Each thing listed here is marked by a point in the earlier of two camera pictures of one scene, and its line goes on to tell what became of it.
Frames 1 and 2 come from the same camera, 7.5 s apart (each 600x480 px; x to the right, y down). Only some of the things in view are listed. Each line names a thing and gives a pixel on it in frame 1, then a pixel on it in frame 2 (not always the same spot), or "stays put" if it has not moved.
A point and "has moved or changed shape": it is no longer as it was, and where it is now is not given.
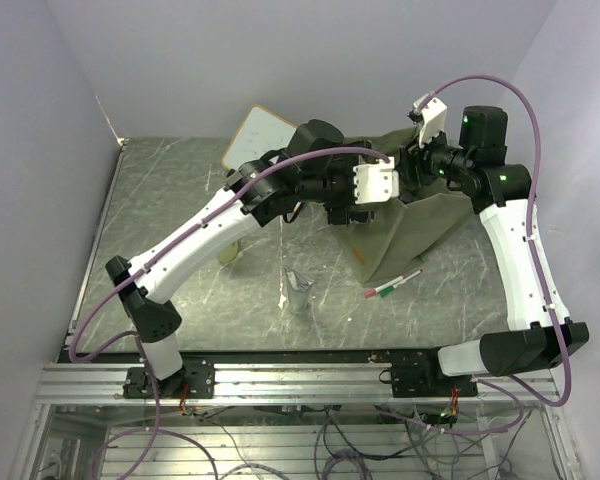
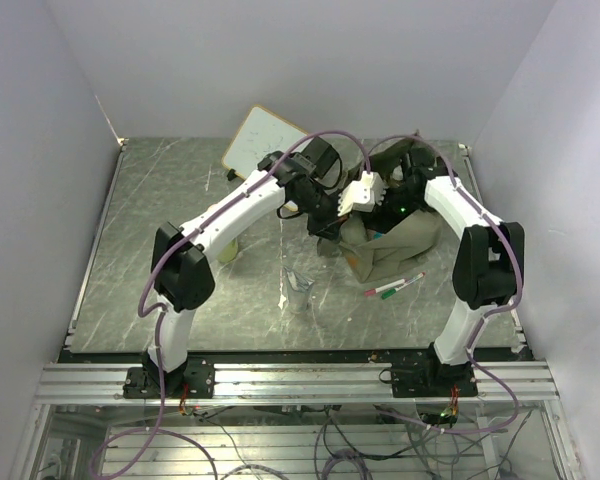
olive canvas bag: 396,244 has moved or changed shape
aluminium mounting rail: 285,384 stays put
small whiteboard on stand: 258,133 stays put
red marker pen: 370,293 stays put
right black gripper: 411,164 -> 384,221
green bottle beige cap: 228,252 stays put
